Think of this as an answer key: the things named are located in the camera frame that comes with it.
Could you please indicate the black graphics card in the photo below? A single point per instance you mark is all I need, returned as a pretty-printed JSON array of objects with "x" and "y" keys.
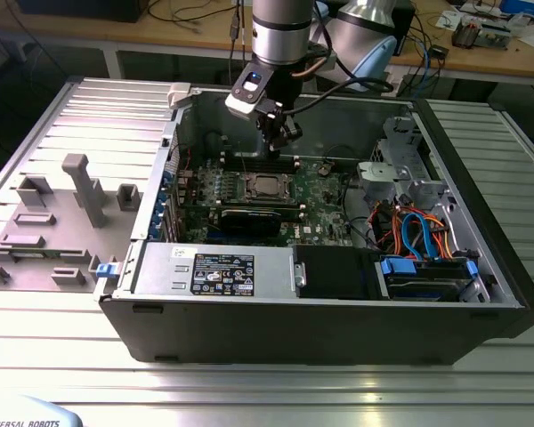
[{"x": 249, "y": 222}]

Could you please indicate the black hard disk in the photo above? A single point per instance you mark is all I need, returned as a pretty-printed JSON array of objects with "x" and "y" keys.
[{"x": 427, "y": 284}]

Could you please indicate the blue box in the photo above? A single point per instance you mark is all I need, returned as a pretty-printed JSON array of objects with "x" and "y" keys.
[{"x": 525, "y": 5}]

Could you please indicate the black RAM slot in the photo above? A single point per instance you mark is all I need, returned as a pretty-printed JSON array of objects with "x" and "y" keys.
[
  {"x": 291, "y": 206},
  {"x": 249, "y": 154},
  {"x": 249, "y": 158},
  {"x": 289, "y": 203},
  {"x": 258, "y": 167},
  {"x": 249, "y": 162}
]

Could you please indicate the silver power supply unit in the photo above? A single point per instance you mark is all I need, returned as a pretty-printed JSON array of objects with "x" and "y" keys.
[{"x": 169, "y": 271}]

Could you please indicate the black drive bay box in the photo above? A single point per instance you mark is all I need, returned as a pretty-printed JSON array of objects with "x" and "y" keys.
[{"x": 334, "y": 271}]

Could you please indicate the grey parts rack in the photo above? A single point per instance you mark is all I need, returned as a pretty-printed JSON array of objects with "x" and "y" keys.
[{"x": 71, "y": 231}]

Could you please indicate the silver drive cage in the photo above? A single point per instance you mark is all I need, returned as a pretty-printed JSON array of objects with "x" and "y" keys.
[{"x": 376, "y": 178}]

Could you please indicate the black open PC case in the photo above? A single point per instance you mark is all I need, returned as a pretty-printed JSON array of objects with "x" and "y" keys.
[{"x": 293, "y": 333}]

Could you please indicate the thin metal locking lever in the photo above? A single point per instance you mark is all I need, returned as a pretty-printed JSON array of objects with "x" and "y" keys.
[{"x": 246, "y": 169}]

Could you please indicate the CPU socket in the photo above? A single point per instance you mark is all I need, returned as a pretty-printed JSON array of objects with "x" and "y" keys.
[{"x": 248, "y": 195}]

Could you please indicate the small black box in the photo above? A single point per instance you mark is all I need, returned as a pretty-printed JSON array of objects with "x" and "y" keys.
[{"x": 438, "y": 51}]

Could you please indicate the blue case latch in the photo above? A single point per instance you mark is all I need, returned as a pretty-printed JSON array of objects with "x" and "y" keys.
[{"x": 107, "y": 270}]

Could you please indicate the small electronic device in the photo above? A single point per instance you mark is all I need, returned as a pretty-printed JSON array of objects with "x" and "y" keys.
[{"x": 465, "y": 35}]

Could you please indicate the black box on desk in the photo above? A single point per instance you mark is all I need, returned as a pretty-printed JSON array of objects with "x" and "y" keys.
[{"x": 80, "y": 9}]

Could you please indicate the green motherboard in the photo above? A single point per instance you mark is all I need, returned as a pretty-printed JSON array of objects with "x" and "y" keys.
[{"x": 320, "y": 200}]

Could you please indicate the blue disk carrier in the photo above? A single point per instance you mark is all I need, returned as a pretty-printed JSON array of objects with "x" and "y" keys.
[{"x": 398, "y": 268}]

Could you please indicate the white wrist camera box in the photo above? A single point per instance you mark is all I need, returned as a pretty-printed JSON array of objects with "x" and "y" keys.
[{"x": 242, "y": 106}]

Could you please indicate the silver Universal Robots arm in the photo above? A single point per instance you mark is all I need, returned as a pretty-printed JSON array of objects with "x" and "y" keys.
[{"x": 280, "y": 40}]

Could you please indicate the wooden desk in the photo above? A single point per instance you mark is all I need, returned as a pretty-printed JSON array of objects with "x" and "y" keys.
[{"x": 129, "y": 35}]

